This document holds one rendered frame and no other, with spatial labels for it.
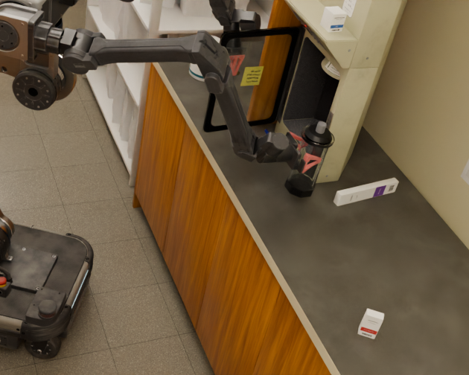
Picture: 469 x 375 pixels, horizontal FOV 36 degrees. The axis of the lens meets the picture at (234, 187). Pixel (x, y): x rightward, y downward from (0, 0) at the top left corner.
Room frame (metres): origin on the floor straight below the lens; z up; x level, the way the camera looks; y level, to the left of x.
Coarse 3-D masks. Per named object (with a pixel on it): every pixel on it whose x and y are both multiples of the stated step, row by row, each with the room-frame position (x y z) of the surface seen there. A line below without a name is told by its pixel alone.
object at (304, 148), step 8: (304, 128) 1.95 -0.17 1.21; (304, 136) 1.90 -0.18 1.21; (304, 144) 1.90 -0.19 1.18; (320, 144) 1.88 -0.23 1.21; (328, 144) 1.89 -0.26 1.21; (304, 152) 1.89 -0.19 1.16; (312, 152) 1.89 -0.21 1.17; (320, 152) 1.89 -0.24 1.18; (312, 160) 1.89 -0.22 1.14; (312, 168) 1.89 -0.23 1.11; (320, 168) 1.91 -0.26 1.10; (296, 176) 1.89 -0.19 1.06; (304, 176) 1.89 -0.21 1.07; (312, 176) 1.89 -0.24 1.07; (296, 184) 1.89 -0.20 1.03; (304, 184) 1.89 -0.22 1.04; (312, 184) 1.90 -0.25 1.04
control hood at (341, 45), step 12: (288, 0) 2.21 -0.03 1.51; (300, 0) 2.22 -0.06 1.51; (312, 0) 2.25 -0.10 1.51; (300, 12) 2.13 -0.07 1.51; (312, 12) 2.15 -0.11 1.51; (312, 24) 2.07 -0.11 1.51; (324, 36) 2.00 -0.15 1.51; (336, 36) 2.02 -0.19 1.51; (348, 36) 2.04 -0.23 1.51; (336, 48) 2.00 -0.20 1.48; (348, 48) 2.02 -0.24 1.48; (336, 60) 2.01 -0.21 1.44; (348, 60) 2.03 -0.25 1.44
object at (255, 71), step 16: (224, 32) 2.12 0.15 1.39; (240, 48) 2.16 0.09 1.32; (256, 48) 2.19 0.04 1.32; (272, 48) 2.23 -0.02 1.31; (288, 48) 2.27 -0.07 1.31; (240, 64) 2.17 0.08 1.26; (256, 64) 2.20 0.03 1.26; (272, 64) 2.24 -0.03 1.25; (240, 80) 2.17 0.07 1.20; (256, 80) 2.21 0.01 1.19; (272, 80) 2.25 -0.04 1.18; (240, 96) 2.18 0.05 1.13; (256, 96) 2.22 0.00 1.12; (272, 96) 2.26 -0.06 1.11; (256, 112) 2.23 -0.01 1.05
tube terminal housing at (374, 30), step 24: (336, 0) 2.18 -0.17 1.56; (360, 0) 2.08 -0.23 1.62; (384, 0) 2.06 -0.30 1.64; (360, 24) 2.05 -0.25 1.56; (384, 24) 2.07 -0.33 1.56; (360, 48) 2.04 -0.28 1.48; (384, 48) 2.09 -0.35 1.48; (360, 72) 2.06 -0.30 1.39; (288, 96) 2.28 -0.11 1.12; (336, 96) 2.05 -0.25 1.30; (360, 96) 2.07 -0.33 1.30; (336, 120) 2.04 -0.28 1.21; (360, 120) 2.13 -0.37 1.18; (336, 144) 2.06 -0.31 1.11; (336, 168) 2.08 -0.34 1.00
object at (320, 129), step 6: (312, 126) 1.94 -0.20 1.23; (318, 126) 1.92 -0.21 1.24; (324, 126) 1.92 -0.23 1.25; (306, 132) 1.92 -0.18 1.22; (312, 132) 1.91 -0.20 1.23; (318, 132) 1.92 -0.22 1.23; (324, 132) 1.93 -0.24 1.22; (330, 132) 1.94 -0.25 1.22; (312, 138) 1.89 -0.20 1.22; (318, 138) 1.89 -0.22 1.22; (324, 138) 1.90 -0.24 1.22; (330, 138) 1.91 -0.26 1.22
